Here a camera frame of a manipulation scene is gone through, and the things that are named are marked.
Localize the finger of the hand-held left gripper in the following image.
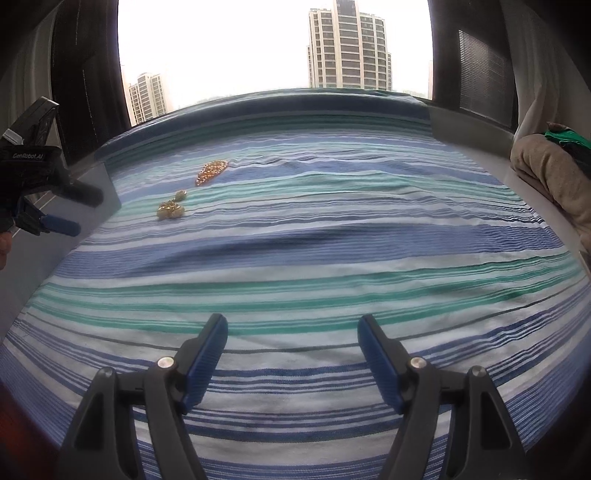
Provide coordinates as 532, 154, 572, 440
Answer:
16, 203, 82, 237
44, 171, 104, 208

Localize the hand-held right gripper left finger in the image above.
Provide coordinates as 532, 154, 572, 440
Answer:
55, 313, 229, 480

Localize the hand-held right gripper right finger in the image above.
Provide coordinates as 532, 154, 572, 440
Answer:
357, 314, 529, 480

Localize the long grey box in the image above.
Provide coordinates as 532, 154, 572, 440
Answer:
0, 159, 122, 340

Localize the white curtain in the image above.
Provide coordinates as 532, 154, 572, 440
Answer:
501, 0, 591, 134
0, 0, 63, 139

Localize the dark window blind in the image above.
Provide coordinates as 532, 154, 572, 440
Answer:
427, 0, 520, 130
51, 0, 134, 162

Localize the smaller apartment building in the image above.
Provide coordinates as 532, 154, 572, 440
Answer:
128, 72, 168, 125

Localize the blue green striped blanket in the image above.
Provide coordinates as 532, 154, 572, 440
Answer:
0, 90, 591, 480

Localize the grey window sill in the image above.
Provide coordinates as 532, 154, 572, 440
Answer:
427, 104, 591, 259

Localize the beige folded cloth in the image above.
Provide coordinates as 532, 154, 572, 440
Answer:
509, 122, 591, 254

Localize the green cloth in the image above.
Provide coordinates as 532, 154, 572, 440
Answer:
544, 129, 591, 151

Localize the tall apartment building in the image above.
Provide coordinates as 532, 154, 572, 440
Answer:
307, 0, 392, 92

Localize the gold filigree necklace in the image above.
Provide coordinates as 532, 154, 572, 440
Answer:
195, 159, 229, 186

